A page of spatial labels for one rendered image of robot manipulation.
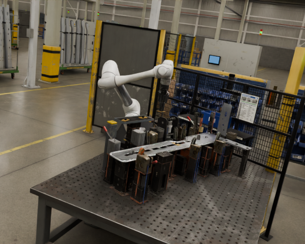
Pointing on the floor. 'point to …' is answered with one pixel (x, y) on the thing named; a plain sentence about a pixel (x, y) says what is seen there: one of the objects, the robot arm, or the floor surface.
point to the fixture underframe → (44, 214)
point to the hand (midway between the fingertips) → (161, 107)
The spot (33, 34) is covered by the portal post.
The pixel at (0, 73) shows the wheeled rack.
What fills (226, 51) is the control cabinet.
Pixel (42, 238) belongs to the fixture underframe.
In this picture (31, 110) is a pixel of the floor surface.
